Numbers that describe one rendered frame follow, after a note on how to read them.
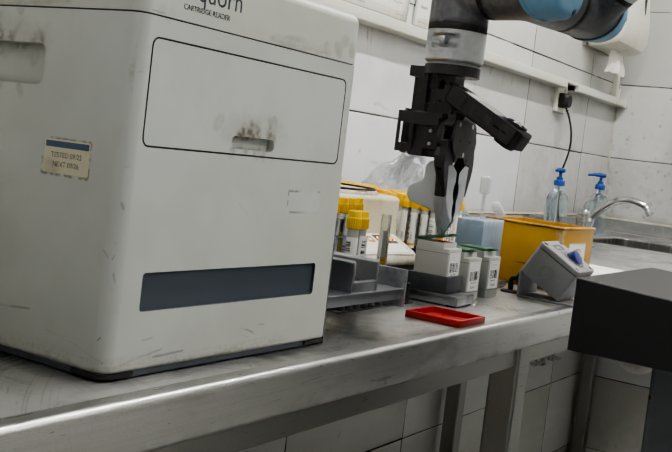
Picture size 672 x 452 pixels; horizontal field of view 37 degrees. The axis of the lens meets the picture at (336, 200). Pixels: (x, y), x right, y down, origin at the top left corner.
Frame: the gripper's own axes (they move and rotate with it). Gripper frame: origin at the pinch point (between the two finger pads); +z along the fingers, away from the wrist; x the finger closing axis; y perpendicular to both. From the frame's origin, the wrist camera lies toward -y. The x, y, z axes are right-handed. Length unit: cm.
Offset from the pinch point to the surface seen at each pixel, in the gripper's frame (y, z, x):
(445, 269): -1.3, 5.4, 2.0
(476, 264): -1.6, 5.1, -7.2
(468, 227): 4.5, 1.1, -17.4
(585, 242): -5.6, 2.2, -41.8
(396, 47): 54, -32, -82
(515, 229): 3.0, 1.3, -32.7
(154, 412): -9, 11, 65
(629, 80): 45, -44, -242
